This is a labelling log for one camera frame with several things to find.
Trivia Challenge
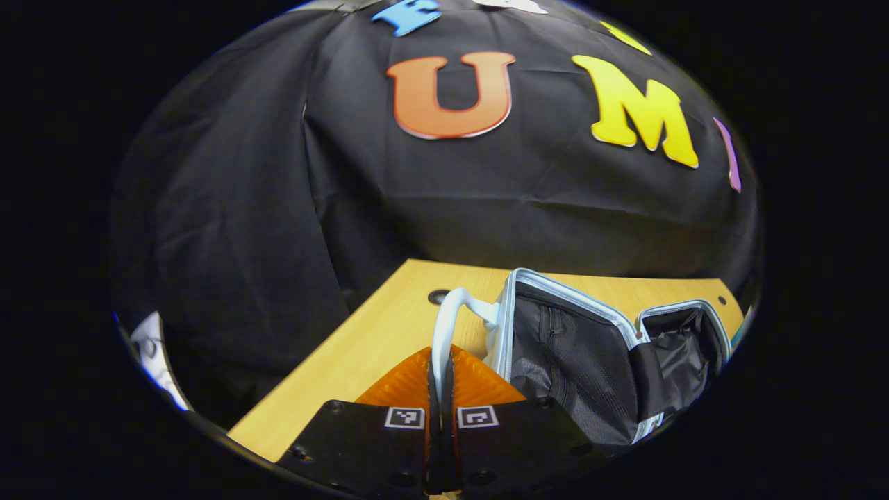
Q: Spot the white printed board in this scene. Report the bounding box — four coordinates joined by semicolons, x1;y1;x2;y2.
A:
128;310;193;412

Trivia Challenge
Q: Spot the light blue suitcase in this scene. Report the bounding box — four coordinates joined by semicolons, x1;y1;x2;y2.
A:
431;267;734;447

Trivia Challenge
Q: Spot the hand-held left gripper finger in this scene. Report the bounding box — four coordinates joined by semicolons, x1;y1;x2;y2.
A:
443;344;606;497
276;346;445;498

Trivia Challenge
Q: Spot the black backdrop cloth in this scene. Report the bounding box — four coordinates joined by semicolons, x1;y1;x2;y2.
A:
111;0;765;431

